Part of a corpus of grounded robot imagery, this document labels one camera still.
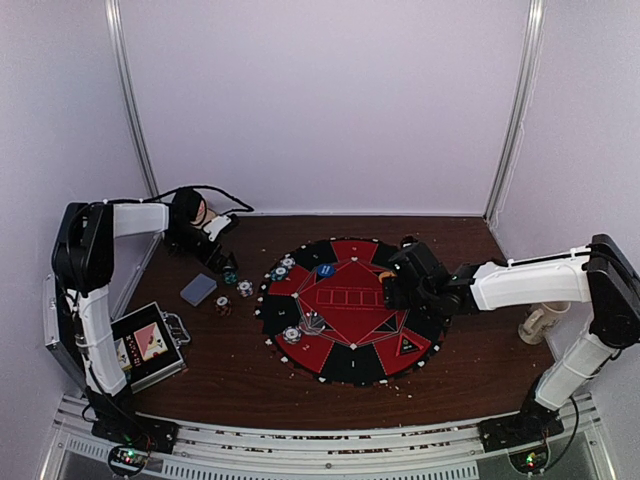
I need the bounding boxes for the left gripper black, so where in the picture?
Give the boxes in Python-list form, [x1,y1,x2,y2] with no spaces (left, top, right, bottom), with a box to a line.
[165,224,238,274]

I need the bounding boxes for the orange big blind button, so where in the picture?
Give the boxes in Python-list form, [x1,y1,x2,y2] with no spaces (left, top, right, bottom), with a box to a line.
[378,271,396,282]

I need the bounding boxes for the blue white poker chip stack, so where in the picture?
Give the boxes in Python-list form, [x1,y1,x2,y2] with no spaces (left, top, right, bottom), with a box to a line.
[236,280,254,298]

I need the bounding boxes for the black triangle all-in marker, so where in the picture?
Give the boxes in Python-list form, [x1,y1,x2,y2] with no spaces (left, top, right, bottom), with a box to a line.
[396,334,423,356]

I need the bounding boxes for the green fifty chips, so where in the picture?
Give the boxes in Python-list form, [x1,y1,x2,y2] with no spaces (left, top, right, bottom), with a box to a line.
[271,266,289,281]

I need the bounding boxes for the blue small blind button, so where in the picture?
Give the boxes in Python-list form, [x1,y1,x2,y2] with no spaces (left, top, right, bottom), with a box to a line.
[316,263,335,278]

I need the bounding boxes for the clear acrylic dealer button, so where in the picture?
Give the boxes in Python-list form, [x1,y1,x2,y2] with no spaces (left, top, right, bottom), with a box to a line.
[299,311,326,336]

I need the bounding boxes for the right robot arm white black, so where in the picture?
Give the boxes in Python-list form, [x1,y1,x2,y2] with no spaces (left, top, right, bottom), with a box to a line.
[381,234,639,452]

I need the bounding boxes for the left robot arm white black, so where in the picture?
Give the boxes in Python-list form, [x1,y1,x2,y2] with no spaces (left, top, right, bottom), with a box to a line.
[51,185,254,449]

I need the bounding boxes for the green poker chip stack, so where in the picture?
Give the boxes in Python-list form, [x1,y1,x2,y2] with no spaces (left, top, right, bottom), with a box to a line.
[222,271,238,285]

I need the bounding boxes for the blue playing card deck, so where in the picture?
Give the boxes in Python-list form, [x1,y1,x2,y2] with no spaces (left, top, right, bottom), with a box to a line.
[180,274,218,307]

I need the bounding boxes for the round wooden plate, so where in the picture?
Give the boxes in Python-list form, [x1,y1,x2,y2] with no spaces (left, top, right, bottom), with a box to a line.
[198,208,218,231]

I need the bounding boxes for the red white patterned bowl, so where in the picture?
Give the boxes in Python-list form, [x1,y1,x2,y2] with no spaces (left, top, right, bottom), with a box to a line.
[191,198,207,224]

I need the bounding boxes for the brown poker chip stack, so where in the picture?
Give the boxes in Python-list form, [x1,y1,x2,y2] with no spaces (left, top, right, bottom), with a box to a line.
[215,295,232,317]

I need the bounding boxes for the round red black poker mat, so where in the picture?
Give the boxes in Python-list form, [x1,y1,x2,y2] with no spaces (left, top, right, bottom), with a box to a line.
[254,238,448,387]

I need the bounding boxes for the aluminium poker case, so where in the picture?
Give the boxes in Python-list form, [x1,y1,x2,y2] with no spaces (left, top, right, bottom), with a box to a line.
[43,274,186,395]

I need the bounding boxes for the cream ceramic mug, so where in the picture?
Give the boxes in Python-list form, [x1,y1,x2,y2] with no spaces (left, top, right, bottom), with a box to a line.
[518,302,571,345]

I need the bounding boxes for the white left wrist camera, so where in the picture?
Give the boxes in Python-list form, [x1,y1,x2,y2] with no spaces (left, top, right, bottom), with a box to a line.
[202,213,239,242]

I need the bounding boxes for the front aluminium rail base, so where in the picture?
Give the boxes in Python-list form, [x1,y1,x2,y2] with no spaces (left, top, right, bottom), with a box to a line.
[35,395,624,479]

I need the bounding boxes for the left aluminium frame post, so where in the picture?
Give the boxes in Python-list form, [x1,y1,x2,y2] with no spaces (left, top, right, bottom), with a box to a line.
[104,0,159,196]

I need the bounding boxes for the aluminium frame post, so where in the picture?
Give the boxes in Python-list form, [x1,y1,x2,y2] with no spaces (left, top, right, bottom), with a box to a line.
[484,0,546,228]
[104,0,159,196]

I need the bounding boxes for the right aluminium frame post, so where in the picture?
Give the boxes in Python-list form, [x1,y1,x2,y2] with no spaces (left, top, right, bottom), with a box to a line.
[484,0,546,228]

